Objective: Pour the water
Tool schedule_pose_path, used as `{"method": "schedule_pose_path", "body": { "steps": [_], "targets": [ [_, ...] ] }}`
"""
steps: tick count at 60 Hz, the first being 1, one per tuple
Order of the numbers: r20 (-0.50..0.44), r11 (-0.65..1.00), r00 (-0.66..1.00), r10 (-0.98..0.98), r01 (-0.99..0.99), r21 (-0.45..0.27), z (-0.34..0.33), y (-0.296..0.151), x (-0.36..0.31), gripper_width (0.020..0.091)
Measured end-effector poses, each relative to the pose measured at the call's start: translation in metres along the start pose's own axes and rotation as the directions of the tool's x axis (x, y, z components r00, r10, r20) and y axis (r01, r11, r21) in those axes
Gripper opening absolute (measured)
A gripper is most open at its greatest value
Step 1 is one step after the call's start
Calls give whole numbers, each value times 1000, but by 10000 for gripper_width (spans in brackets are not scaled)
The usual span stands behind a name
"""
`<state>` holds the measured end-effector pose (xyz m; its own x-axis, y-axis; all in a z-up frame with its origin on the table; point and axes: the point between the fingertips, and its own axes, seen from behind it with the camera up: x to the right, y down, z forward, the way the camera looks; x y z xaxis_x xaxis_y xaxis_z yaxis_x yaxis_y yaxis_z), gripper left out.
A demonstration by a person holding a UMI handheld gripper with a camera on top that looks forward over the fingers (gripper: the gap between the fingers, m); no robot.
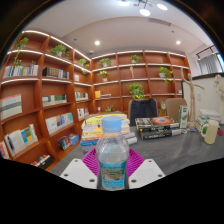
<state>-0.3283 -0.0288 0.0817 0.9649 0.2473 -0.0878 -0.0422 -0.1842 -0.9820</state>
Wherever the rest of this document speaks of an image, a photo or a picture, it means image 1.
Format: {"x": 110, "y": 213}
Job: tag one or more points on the cream ceramic mug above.
{"x": 210, "y": 132}

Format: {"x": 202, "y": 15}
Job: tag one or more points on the black curtain rail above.
{"x": 206, "y": 51}

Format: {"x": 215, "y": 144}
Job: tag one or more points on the recessed ceiling downlight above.
{"x": 178, "y": 42}
{"x": 97, "y": 42}

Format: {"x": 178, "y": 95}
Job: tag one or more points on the wooden bookshelf unit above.
{"x": 33, "y": 90}

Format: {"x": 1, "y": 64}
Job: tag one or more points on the branched ceiling lamp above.
{"x": 144, "y": 12}

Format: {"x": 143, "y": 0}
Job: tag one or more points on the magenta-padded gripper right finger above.
{"x": 146, "y": 171}

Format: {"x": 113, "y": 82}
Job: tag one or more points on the stack of dark books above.
{"x": 156, "y": 126}

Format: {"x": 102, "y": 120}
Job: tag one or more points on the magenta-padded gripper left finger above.
{"x": 78, "y": 171}

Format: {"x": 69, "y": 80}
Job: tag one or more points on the dark blue chair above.
{"x": 143, "y": 110}

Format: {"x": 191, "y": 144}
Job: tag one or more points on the clear water bottle blue cap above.
{"x": 112, "y": 156}

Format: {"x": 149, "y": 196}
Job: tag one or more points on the flat round red coaster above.
{"x": 220, "y": 131}

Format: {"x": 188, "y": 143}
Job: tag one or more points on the stack of colourful books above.
{"x": 88, "y": 131}

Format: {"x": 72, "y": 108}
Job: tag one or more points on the ceiling air vent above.
{"x": 160, "y": 22}

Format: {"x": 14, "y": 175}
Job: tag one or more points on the grey curtain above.
{"x": 209, "y": 64}

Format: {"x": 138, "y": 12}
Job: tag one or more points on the white wall switch plate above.
{"x": 199, "y": 96}

